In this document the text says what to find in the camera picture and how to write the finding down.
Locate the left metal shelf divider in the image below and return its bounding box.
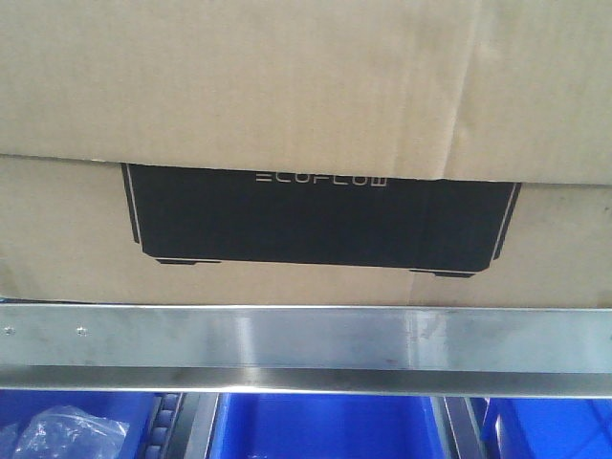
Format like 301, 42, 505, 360
140, 392, 221, 459

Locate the brown Ecoflow cardboard box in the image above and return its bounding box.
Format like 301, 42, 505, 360
1, 1, 611, 308

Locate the blue plastic bin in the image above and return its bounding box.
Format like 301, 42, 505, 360
1, 389, 156, 458
208, 393, 446, 458
479, 398, 611, 458

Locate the metal shelf rail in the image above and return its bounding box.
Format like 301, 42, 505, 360
1, 302, 611, 398

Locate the right blue plastic bin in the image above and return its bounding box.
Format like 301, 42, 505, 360
479, 398, 611, 458

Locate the middle blue plastic bin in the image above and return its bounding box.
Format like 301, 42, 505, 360
208, 393, 446, 458

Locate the left blue plastic bin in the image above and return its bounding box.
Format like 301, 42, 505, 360
1, 389, 156, 458

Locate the metal shelf divider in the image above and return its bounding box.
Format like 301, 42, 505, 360
442, 397, 491, 459
140, 392, 221, 459

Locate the clear plastic bag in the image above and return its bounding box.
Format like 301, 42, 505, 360
11, 405, 130, 459

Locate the right metal shelf divider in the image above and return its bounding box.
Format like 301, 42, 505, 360
442, 397, 491, 459

